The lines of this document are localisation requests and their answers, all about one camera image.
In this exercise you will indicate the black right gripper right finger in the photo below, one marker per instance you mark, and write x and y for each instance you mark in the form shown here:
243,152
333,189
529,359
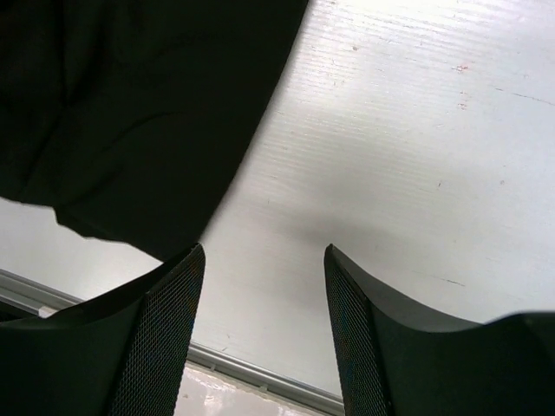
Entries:
398,356

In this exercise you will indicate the black shorts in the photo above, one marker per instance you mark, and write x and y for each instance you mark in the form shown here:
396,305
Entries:
130,119

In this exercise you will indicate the aluminium table edge rail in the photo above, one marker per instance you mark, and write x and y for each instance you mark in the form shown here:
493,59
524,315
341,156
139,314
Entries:
35,298

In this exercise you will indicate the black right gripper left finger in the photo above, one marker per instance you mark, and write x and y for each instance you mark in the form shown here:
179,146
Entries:
121,353

